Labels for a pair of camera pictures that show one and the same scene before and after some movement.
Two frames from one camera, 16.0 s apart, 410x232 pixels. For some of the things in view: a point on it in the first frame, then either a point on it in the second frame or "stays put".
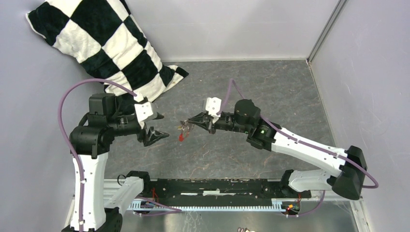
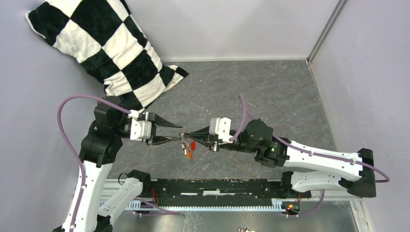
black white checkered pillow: [104, 37] stays put
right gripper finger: [203, 119] → [204, 135]
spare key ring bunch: [246, 229] stays put
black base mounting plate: [193, 192] stays put
